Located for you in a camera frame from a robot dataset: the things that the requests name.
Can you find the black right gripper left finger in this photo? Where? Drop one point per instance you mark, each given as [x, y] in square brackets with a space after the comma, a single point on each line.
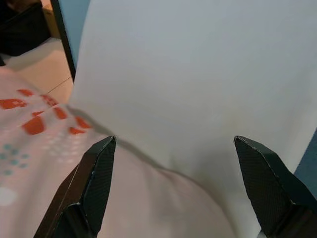
[84, 196]

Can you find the dark storage box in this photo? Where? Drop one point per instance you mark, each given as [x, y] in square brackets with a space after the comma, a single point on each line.
[22, 27]

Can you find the brown cardboard box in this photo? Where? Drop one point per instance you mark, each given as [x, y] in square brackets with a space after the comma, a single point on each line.
[52, 22]

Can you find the white chair backrest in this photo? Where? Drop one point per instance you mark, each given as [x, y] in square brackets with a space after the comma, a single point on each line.
[185, 74]

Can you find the pink printed pillow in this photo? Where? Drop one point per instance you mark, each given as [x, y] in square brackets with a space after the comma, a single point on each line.
[148, 198]

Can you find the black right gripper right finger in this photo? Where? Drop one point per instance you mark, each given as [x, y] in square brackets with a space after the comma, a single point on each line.
[272, 188]

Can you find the black metal frame post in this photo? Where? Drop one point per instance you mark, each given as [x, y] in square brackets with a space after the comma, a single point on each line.
[65, 37]

